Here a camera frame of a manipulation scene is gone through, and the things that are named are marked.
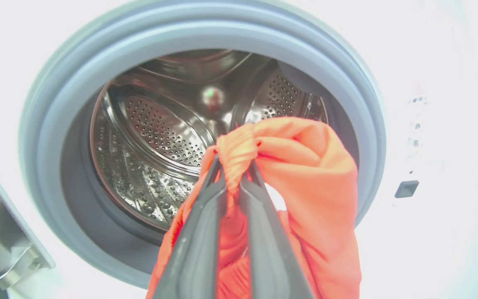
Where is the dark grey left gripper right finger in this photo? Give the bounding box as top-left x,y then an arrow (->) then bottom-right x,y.
239,160 -> 314,299

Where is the white washing machine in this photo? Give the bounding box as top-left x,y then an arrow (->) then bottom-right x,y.
0,0 -> 478,299

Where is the steel perforated drum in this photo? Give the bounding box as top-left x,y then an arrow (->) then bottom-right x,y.
90,50 -> 330,231

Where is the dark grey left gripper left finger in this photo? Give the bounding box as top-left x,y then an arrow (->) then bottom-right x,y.
152,156 -> 228,299

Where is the orange garment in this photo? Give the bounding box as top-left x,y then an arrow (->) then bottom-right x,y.
146,117 -> 362,299

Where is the metal door hinge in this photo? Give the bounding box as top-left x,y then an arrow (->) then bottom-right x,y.
0,164 -> 56,291

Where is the grey rubber door gasket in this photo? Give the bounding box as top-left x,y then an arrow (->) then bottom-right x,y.
18,0 -> 387,289

